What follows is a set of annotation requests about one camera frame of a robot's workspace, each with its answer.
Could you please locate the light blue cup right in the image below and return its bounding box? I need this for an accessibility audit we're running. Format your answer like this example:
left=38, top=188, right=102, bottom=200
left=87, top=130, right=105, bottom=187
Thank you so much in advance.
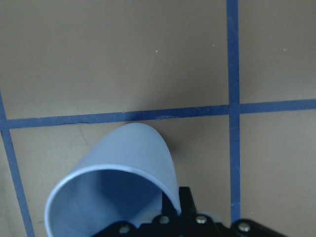
left=44, top=123, right=181, bottom=237

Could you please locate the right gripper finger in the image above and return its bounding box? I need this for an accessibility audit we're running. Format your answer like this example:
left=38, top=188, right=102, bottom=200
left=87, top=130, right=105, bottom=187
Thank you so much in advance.
left=161, top=187, right=197, bottom=218

